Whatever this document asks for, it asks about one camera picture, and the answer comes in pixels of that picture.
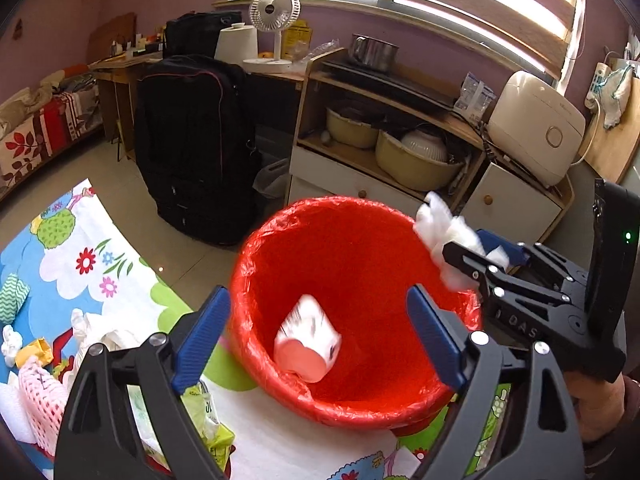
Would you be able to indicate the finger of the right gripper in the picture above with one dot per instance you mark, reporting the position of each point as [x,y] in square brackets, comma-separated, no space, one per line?
[521,254]
[464,269]

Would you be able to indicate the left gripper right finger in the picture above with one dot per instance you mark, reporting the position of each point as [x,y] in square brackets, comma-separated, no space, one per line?
[512,417]

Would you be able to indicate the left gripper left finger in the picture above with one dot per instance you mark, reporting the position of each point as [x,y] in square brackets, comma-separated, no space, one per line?
[98,438]

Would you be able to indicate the pink foam fruit net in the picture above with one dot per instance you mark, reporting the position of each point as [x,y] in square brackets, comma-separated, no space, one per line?
[44,399]

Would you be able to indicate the white tissue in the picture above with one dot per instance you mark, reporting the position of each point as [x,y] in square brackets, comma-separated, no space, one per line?
[436,226]

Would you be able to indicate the yellow wrapper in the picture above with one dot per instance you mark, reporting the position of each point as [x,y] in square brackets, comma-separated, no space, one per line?
[38,349]

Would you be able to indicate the green plastic tissue bag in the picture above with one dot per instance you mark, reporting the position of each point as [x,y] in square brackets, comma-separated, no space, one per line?
[199,403]

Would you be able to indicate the green zigzag cloth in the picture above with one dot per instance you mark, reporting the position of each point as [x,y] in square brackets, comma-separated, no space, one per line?
[13,295]

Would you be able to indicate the white paper cup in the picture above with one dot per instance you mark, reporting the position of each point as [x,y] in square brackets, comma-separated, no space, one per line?
[306,343]

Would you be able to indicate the red lined trash bin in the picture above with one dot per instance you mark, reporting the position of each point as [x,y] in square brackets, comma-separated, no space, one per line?
[358,259]

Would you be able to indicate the person's right hand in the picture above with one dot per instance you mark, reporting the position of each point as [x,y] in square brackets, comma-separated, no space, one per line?
[599,405]

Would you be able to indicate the small white tissue ball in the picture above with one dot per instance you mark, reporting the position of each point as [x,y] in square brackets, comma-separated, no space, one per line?
[12,342]

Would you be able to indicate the large yellow basin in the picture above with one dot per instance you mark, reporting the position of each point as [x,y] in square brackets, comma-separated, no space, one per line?
[410,169]

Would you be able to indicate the white rice cooker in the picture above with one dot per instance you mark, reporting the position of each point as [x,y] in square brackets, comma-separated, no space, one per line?
[537,127]

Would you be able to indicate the white bowl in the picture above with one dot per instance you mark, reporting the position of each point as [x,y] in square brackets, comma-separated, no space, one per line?
[426,145]

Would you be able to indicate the colourful cartoon tablecloth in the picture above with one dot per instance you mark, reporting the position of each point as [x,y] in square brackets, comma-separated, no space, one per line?
[88,286]

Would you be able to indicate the white plastic packet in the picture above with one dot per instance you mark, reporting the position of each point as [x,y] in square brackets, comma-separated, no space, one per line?
[474,99]

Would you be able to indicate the wooden white kitchen cabinet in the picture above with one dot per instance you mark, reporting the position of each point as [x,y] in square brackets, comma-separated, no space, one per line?
[490,192]

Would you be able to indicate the small yellow basin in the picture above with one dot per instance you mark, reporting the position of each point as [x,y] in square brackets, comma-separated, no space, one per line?
[350,131]

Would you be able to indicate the black induction cooker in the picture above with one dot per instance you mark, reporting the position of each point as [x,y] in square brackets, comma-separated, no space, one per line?
[396,88]

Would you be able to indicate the steel pot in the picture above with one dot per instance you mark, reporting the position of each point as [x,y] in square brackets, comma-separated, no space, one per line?
[372,53]

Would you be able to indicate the bed with floral sheet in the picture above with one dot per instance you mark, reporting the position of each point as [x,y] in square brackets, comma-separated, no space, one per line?
[39,123]

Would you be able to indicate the black suitcase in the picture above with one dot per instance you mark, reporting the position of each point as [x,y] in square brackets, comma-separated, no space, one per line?
[195,147]

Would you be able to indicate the white desk fan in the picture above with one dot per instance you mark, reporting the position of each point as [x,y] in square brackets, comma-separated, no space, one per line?
[274,16]

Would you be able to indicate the black bag on desk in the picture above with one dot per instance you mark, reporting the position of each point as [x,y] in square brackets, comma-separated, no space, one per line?
[197,33]

